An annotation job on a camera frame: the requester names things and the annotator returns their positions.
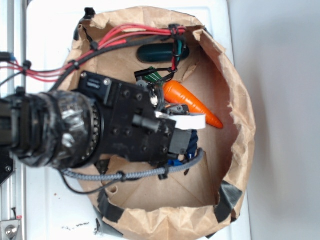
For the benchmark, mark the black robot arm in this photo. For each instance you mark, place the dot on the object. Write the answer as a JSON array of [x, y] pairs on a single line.
[[51, 128]]

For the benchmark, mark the white paper label tab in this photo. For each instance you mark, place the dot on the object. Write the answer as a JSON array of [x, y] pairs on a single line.
[[193, 121]]

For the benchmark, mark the aluminium frame rail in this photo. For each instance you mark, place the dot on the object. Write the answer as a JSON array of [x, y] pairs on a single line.
[[12, 194]]

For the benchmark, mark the dark green toy cucumber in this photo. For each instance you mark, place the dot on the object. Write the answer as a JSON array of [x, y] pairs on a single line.
[[156, 53]]

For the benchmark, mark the black mounting plate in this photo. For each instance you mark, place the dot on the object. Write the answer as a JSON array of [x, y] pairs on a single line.
[[7, 165]]

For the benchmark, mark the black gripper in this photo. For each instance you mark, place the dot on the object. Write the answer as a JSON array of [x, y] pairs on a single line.
[[126, 123]]

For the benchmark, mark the orange toy carrot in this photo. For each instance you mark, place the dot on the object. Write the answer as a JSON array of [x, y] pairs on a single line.
[[175, 93]]

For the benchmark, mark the brown paper bag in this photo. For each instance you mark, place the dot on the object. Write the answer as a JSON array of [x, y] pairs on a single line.
[[210, 196]]

